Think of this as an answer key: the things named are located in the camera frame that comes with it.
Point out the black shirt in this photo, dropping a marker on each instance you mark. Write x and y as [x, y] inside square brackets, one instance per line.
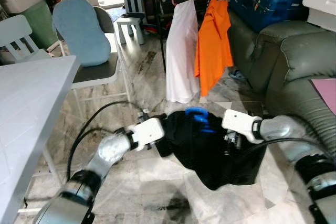
[210, 156]

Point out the blue plastic hanger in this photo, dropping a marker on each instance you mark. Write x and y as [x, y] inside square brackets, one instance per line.
[197, 111]

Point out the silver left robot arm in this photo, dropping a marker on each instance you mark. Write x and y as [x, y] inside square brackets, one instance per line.
[113, 148]

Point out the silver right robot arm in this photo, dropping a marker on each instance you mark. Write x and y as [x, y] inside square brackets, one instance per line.
[283, 127]

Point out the blue slipper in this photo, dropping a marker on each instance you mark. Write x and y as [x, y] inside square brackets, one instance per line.
[238, 75]

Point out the orange shirt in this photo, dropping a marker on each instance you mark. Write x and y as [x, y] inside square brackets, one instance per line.
[212, 45]

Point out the white shirt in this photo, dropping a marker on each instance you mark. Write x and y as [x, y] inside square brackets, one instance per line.
[182, 56]

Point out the pink mat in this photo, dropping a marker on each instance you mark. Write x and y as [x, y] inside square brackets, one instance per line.
[325, 95]

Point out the black metal drying rack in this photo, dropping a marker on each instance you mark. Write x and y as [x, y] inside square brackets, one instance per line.
[161, 35]

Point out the blue hard suitcase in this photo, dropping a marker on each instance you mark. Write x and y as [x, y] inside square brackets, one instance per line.
[268, 3]

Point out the white plastic folding table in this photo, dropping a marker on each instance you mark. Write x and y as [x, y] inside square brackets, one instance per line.
[26, 108]

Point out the green plastic basket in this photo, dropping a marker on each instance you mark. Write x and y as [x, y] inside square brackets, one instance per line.
[39, 24]

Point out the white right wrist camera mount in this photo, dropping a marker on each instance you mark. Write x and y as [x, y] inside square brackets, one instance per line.
[239, 121]

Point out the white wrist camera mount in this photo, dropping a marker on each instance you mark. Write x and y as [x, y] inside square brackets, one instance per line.
[147, 132]
[239, 121]

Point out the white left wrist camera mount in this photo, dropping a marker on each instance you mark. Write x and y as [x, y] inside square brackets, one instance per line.
[147, 132]

